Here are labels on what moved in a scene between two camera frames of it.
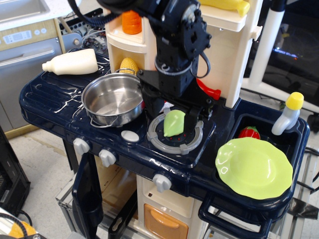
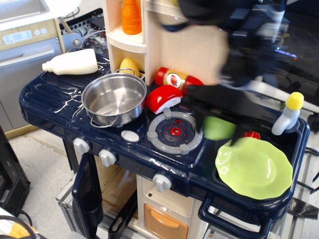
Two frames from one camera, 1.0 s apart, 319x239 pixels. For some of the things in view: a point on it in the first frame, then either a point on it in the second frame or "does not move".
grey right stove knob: [163, 182] does not move
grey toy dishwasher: [23, 51] does not move
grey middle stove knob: [107, 157] does not move
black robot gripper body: [177, 82] to [229, 95]
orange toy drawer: [163, 226] does not move
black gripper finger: [193, 115] to [240, 130]
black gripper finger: [154, 103] to [200, 111]
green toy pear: [173, 123] to [216, 128]
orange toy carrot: [131, 22] does not move
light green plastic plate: [257, 169] does not move
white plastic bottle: [81, 60] does not move
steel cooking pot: [110, 96] does not move
